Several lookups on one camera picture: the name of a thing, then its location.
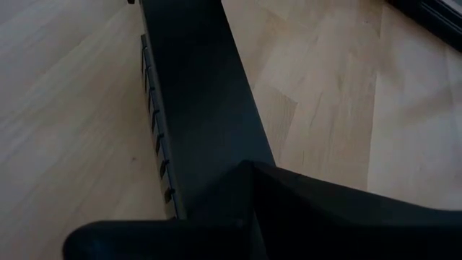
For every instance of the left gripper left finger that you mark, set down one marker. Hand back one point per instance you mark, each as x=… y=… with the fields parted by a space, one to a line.
x=231 y=195

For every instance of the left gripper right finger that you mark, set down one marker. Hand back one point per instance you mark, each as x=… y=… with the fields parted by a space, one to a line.
x=278 y=202

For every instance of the black duct cover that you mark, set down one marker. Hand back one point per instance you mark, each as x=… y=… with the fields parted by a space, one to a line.
x=202 y=90

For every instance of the black aluminium table frame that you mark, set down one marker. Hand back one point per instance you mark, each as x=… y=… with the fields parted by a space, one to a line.
x=429 y=18

